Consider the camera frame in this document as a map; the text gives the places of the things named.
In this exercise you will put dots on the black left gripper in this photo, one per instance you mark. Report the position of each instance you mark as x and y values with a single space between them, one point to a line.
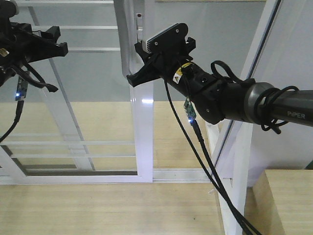
15 40

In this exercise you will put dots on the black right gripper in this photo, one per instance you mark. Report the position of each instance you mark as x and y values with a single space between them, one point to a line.
176 68

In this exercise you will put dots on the white sliding glass door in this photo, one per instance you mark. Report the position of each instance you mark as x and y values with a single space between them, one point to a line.
100 35

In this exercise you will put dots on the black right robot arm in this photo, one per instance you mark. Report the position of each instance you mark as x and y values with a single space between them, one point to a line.
293 105

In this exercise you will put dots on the white fixed glass door panel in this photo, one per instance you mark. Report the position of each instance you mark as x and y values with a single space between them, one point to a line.
60 107

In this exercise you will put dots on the left circuit board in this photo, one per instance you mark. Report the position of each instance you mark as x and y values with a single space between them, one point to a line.
21 91

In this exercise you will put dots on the green right circuit board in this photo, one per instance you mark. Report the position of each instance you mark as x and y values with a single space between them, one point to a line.
190 112

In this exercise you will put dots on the light wooden box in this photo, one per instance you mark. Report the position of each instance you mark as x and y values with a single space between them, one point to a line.
284 200

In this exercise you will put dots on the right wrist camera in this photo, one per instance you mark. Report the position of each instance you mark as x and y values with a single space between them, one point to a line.
166 38

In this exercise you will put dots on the white right support bracket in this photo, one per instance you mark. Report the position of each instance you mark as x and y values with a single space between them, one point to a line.
230 143

